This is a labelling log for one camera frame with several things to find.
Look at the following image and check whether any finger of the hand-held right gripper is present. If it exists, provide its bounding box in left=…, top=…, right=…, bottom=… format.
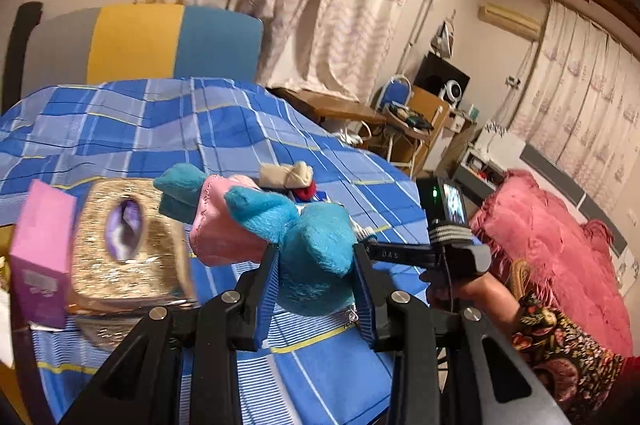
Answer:
left=360, top=243, right=437, bottom=268

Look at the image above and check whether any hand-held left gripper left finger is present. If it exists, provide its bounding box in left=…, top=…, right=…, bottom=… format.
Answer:
left=57, top=244, right=282, bottom=425

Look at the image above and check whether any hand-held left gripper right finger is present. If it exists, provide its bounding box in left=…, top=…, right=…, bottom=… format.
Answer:
left=351, top=244, right=572, bottom=425

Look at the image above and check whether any blue and pink plush toy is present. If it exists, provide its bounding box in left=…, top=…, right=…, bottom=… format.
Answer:
left=154, top=162, right=358, bottom=318

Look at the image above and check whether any beige sock bundle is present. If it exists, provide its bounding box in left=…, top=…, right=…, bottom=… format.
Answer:
left=259, top=160, right=314, bottom=192

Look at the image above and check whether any person's right forearm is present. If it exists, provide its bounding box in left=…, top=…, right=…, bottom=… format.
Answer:
left=500, top=277, right=640, bottom=421

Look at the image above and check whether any person's right hand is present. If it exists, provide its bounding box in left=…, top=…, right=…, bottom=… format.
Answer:
left=427, top=275, right=505, bottom=322

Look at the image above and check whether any pink quilt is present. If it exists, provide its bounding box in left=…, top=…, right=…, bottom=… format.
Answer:
left=469, top=169, right=630, bottom=358

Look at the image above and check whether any ornate gold tissue box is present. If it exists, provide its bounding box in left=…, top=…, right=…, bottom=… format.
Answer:
left=66, top=178, right=199, bottom=312

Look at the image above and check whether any low white cabinet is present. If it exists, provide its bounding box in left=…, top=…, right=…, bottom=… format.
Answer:
left=452, top=125, right=511, bottom=201

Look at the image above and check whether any wooden desk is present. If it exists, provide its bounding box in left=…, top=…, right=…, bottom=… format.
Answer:
left=269, top=86, right=388, bottom=133

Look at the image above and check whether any tan wooden board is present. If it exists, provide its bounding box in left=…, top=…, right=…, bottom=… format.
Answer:
left=407, top=85, right=451, bottom=166

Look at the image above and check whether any blue folding chair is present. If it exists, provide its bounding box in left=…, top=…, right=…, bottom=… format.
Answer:
left=375, top=74, right=436, bottom=178

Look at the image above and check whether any small white fan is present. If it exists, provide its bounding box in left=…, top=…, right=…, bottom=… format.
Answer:
left=439, top=79, right=467, bottom=107

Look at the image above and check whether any black monitor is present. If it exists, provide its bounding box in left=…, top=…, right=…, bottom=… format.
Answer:
left=414, top=53, right=472, bottom=100

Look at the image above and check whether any blue plaid tablecloth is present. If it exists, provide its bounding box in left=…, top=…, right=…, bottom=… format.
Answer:
left=0, top=78, right=436, bottom=425

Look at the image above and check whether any clothes iron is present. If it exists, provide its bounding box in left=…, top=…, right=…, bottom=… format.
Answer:
left=434, top=20, right=457, bottom=58

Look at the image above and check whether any side window curtain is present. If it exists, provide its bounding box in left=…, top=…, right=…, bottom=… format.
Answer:
left=507, top=0, right=640, bottom=211

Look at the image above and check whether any purple cardboard box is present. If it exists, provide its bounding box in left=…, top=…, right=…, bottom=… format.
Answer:
left=9, top=178, right=79, bottom=332

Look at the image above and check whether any white clothes stand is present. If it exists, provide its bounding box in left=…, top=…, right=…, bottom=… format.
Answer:
left=397, top=0, right=467, bottom=78

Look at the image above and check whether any grey yellow blue chair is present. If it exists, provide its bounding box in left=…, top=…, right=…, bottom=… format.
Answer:
left=22, top=4, right=264, bottom=87

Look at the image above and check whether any black rolled mat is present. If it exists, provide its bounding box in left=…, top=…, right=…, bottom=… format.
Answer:
left=1, top=2, right=44, bottom=106

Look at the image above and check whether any wall air conditioner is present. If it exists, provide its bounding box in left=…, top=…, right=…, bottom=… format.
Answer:
left=478, top=3, right=544, bottom=40

